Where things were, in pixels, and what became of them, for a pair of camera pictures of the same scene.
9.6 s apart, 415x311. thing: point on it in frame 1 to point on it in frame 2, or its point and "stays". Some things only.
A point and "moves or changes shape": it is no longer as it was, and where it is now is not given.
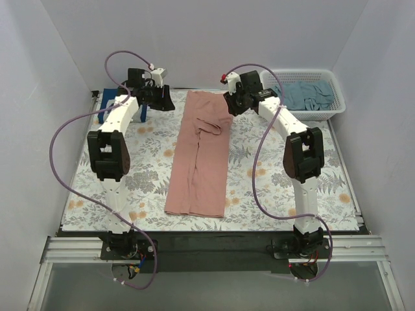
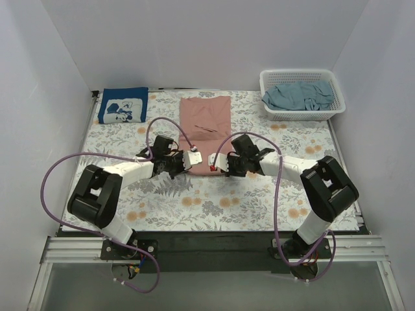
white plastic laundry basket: [312, 94] stays
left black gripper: [163, 102] to [179, 161]
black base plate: [214, 252] stays
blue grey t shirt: [306, 95] stays
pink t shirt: [199, 180] moves or changes shape
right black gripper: [234, 103] to [231, 162]
